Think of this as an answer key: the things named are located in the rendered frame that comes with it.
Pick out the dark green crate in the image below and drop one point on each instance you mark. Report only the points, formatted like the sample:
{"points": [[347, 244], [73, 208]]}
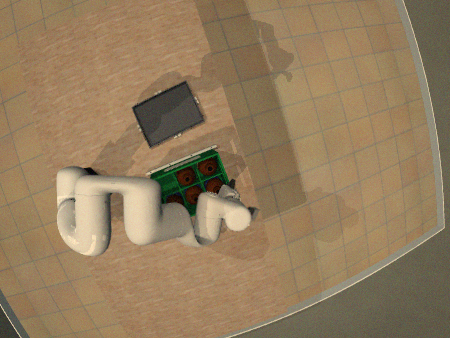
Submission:
{"points": [[169, 182]]}

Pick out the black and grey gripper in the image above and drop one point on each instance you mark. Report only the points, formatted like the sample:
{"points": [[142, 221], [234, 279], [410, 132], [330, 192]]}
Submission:
{"points": [[228, 190]]}

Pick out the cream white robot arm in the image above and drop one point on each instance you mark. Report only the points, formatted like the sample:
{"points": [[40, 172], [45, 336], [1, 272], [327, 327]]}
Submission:
{"points": [[146, 220]]}

